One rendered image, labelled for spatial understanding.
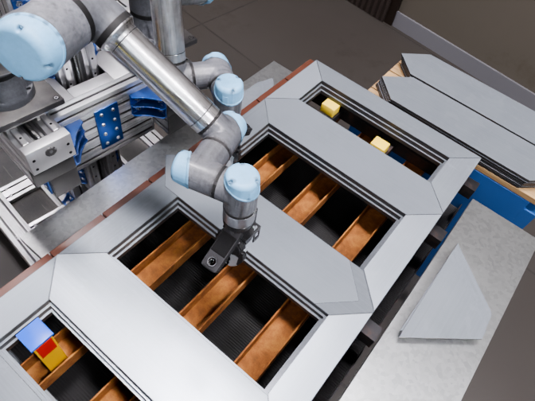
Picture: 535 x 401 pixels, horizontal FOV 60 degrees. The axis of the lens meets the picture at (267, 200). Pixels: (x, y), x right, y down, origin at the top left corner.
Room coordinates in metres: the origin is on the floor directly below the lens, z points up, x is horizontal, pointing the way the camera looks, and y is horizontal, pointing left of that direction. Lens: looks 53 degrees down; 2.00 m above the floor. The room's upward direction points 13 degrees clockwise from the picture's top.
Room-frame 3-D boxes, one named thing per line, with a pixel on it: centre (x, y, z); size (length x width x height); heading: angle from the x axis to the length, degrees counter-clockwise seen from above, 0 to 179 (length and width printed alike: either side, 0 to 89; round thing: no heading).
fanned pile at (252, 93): (1.45, 0.14, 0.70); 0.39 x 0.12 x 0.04; 151
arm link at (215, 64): (1.00, 0.22, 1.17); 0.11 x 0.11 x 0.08; 28
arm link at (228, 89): (0.92, 0.16, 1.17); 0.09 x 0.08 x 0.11; 28
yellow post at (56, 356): (0.30, 0.46, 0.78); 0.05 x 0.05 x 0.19; 61
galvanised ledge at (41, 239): (1.15, 0.33, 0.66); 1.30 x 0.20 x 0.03; 151
